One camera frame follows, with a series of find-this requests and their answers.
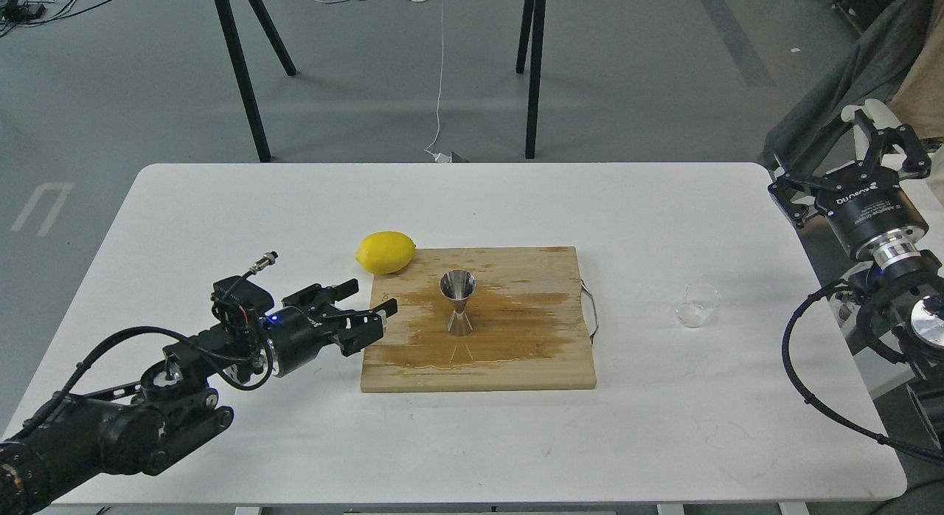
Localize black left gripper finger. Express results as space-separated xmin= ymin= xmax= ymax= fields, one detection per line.
xmin=281 ymin=279 xmax=358 ymax=311
xmin=324 ymin=299 xmax=398 ymax=357

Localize person in tan shirt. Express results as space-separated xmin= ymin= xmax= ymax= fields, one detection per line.
xmin=890 ymin=23 xmax=943 ymax=139

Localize small clear glass cup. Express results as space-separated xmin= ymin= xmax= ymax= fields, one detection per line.
xmin=673 ymin=282 xmax=721 ymax=329

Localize black cables on floor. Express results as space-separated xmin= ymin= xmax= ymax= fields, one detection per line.
xmin=0 ymin=0 xmax=152 ymax=36

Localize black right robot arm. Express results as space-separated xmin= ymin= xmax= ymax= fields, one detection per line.
xmin=768 ymin=99 xmax=943 ymax=466

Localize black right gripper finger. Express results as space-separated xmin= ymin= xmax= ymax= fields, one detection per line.
xmin=852 ymin=109 xmax=931 ymax=180
xmin=768 ymin=156 xmax=835 ymax=229

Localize black metal trestle table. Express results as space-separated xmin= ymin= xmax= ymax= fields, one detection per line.
xmin=202 ymin=0 xmax=553 ymax=163

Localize yellow lemon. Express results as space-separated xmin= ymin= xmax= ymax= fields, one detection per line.
xmin=355 ymin=230 xmax=416 ymax=275

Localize wooden cutting board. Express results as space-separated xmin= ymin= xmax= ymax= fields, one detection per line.
xmin=361 ymin=246 xmax=597 ymax=393

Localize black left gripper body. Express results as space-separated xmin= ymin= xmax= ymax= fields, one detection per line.
xmin=265 ymin=306 xmax=341 ymax=378

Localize steel double jigger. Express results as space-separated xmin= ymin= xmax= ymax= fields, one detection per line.
xmin=439 ymin=269 xmax=476 ymax=336

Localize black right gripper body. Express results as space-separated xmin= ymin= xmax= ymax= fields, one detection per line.
xmin=813 ymin=165 xmax=929 ymax=262

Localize white hanging cable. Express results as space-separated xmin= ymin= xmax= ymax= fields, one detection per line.
xmin=424 ymin=0 xmax=452 ymax=164

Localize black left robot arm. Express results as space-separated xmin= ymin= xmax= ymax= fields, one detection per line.
xmin=2 ymin=252 xmax=398 ymax=514

